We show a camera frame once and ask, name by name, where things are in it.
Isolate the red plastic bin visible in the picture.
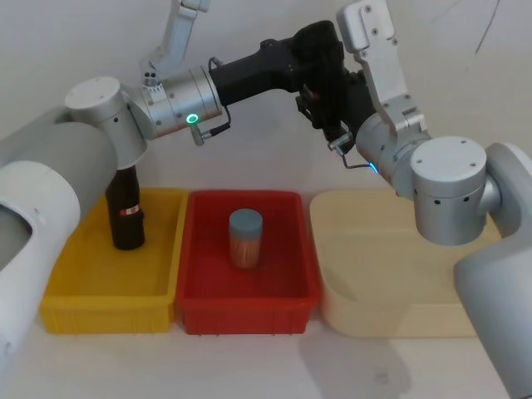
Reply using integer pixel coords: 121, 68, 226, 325
174, 190, 321, 336

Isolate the thin dark right wrist cable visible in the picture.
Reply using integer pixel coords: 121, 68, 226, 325
327, 133, 372, 170

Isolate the thin dark wrist cable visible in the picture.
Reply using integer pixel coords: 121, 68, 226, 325
189, 57, 233, 146
327, 133, 372, 170

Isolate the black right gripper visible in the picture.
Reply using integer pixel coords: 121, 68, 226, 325
295, 68, 376, 141

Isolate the cream plastic tray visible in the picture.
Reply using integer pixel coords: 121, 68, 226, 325
309, 190, 506, 338

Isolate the thin dark left wrist cable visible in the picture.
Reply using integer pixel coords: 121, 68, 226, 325
189, 57, 233, 146

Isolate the yellow plastic bin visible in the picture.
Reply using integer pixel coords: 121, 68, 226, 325
39, 186, 188, 336

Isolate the toothpick jar with grey lid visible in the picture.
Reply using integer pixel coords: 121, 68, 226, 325
228, 209, 264, 271

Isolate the dark brown glass bottle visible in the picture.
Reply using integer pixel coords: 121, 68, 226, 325
103, 164, 146, 252

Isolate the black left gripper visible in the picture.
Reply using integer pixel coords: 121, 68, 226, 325
209, 20, 347, 107

